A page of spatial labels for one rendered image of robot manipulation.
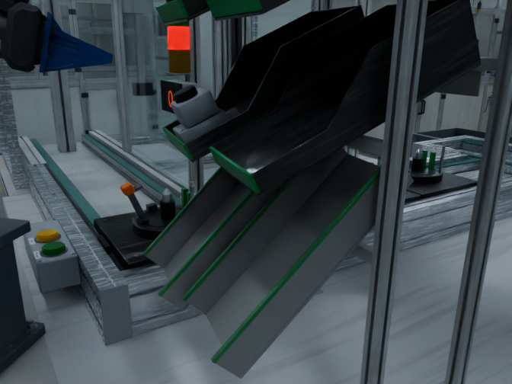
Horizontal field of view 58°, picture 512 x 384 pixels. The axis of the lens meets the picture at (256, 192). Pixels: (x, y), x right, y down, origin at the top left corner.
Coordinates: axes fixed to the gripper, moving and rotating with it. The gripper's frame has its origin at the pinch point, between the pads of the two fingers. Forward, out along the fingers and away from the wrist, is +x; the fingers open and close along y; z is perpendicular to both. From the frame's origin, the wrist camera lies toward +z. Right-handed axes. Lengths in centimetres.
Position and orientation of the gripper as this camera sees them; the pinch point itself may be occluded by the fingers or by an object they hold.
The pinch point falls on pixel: (78, 50)
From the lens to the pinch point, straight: 59.0
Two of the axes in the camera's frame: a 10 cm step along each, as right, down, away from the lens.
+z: 2.4, -9.5, -2.1
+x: 9.0, 1.3, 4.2
